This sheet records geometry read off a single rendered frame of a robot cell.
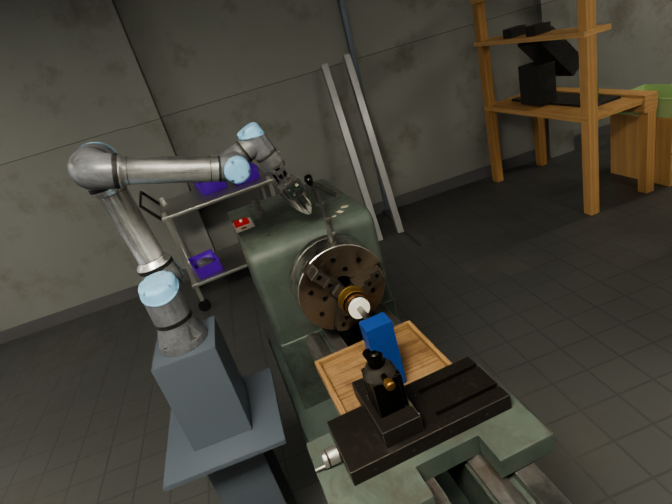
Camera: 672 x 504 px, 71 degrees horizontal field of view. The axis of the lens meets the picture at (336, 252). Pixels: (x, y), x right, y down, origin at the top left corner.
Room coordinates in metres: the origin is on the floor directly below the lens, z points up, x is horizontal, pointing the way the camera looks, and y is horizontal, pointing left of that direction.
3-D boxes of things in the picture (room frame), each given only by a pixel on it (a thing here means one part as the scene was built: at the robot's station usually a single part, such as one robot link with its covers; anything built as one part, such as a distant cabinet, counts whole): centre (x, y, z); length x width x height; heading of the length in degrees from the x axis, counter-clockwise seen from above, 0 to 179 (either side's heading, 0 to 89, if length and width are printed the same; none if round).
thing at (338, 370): (1.18, -0.04, 0.89); 0.36 x 0.30 x 0.04; 102
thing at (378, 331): (1.11, -0.05, 1.00); 0.08 x 0.06 x 0.23; 102
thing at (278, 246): (1.83, 0.13, 1.06); 0.59 x 0.48 x 0.39; 12
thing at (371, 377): (0.88, -0.02, 1.14); 0.08 x 0.08 x 0.03
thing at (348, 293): (1.30, -0.01, 1.08); 0.09 x 0.09 x 0.09; 12
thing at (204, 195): (3.98, 0.91, 0.52); 1.11 x 0.66 x 1.05; 100
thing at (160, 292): (1.32, 0.55, 1.27); 0.13 x 0.12 x 0.14; 12
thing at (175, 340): (1.31, 0.55, 1.15); 0.15 x 0.15 x 0.10
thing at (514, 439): (0.84, -0.07, 0.90); 0.53 x 0.30 x 0.06; 102
